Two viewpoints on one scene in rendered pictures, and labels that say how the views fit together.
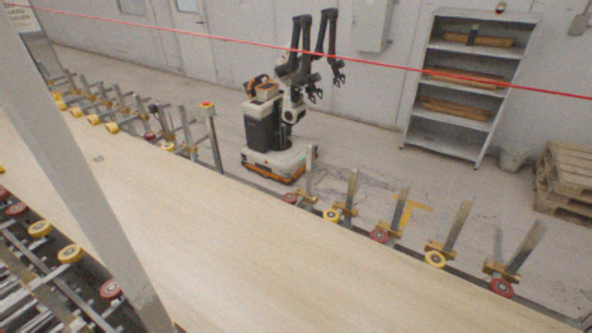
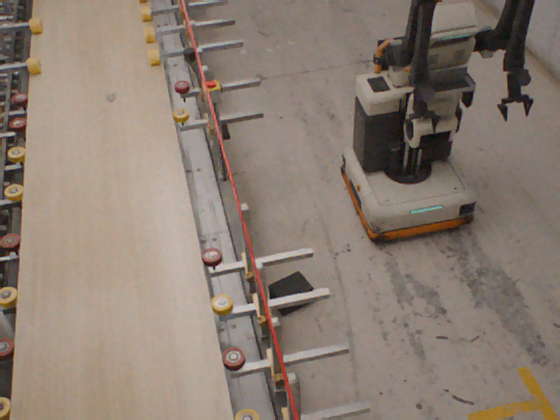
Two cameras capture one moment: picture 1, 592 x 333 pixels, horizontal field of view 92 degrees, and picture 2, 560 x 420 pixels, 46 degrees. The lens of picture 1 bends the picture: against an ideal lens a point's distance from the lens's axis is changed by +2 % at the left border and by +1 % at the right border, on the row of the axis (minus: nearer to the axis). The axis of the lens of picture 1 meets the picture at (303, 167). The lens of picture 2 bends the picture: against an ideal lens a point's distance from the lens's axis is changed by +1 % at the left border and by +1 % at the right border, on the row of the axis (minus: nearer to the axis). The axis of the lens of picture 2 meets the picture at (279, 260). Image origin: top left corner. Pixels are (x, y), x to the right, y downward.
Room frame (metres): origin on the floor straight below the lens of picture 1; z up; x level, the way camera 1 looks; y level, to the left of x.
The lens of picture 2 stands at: (0.18, -1.45, 2.81)
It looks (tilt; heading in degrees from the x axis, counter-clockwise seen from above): 48 degrees down; 49
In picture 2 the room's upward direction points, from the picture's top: 4 degrees counter-clockwise
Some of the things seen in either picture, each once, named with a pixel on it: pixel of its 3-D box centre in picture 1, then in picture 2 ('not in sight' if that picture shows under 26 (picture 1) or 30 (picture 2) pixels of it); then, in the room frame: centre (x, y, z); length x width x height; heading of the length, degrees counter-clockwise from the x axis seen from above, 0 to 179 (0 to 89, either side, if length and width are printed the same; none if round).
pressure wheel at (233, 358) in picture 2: (377, 241); (234, 364); (0.90, -0.35, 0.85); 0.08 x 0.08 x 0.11
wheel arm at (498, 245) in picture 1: (497, 262); not in sight; (0.81, -0.88, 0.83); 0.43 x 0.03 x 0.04; 149
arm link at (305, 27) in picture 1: (306, 47); (423, 36); (2.29, -0.01, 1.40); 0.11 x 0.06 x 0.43; 149
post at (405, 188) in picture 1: (396, 222); (277, 361); (1.00, -0.46, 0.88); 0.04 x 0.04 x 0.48; 59
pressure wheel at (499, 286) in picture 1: (497, 294); not in sight; (0.64, -0.78, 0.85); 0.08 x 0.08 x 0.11
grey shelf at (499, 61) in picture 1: (459, 91); not in sight; (3.05, -1.71, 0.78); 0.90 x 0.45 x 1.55; 59
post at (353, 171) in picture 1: (350, 203); (263, 306); (1.13, -0.25, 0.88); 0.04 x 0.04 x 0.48; 59
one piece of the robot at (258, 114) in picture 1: (271, 117); (407, 116); (2.77, 0.35, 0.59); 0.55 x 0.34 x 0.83; 148
